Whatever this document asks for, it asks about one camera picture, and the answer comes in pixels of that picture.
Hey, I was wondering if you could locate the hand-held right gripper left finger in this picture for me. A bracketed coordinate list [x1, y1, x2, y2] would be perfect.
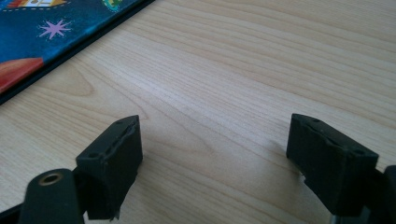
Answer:
[75, 114, 144, 221]

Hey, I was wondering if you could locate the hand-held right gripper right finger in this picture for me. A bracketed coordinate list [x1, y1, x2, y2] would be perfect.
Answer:
[286, 113, 380, 217]

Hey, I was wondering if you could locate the blue space print mat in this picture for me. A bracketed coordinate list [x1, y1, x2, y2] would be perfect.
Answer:
[0, 0, 156, 106]

